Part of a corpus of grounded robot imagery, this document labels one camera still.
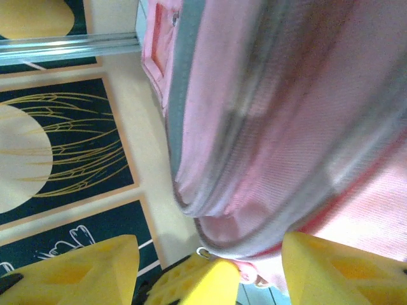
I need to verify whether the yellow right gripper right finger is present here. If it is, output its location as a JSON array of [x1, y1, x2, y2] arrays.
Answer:
[[281, 231, 407, 305]]

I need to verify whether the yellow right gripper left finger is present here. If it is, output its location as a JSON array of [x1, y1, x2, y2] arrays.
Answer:
[[0, 234, 141, 305]]

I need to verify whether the pink backpack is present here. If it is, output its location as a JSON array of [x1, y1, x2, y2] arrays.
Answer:
[[139, 0, 407, 297]]

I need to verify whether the aluminium frame post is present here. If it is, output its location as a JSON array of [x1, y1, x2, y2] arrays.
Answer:
[[0, 30, 142, 67]]

